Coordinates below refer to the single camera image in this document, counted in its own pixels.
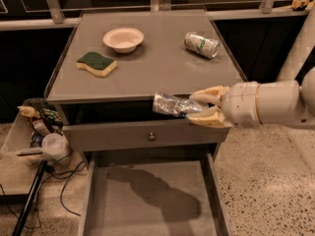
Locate metal railing frame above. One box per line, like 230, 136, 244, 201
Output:
0, 0, 315, 31

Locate crumpled snack bags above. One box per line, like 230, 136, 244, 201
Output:
18, 106, 63, 137

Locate silver blue redbull can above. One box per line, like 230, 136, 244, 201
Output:
153, 92, 209, 117

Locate white paper bowl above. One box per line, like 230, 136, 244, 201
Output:
102, 28, 144, 54

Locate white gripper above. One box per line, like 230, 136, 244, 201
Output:
187, 82, 260, 128

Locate grey cabinet with counter top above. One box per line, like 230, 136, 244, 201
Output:
43, 9, 251, 169

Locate round metal drawer knob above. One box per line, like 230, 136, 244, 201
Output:
148, 132, 157, 142

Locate grey upper drawer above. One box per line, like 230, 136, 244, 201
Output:
63, 119, 229, 151

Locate green and yellow sponge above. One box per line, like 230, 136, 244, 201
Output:
76, 52, 117, 78

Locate black floor cable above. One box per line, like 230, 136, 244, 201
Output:
0, 149, 87, 229

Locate open grey middle drawer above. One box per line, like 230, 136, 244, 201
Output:
78, 149, 231, 236

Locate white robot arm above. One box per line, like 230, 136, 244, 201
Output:
186, 8, 315, 130

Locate black tripod leg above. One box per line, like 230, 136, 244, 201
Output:
12, 160, 47, 236

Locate yellow object on railing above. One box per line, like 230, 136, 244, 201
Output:
291, 0, 314, 11

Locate clear plastic cup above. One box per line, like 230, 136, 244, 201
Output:
41, 133, 70, 160

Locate green and white soda can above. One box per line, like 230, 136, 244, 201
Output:
184, 31, 221, 59

